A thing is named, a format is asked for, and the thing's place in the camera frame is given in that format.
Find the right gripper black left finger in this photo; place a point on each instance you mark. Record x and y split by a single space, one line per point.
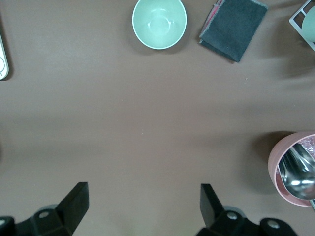
73 209

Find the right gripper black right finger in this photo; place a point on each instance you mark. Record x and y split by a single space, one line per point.
214 211

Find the pink bowl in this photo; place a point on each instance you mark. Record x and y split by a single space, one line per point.
275 159

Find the metal scoop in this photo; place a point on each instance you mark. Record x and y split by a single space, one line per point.
297 172

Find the crinkled pink plastic film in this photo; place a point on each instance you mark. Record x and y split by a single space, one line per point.
309 145

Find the cream tray with bear print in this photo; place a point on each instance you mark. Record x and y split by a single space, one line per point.
3 61

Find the dark grey folded cloth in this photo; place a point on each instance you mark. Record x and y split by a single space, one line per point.
232 29

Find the mint green bowl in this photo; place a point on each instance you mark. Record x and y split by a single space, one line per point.
159 23

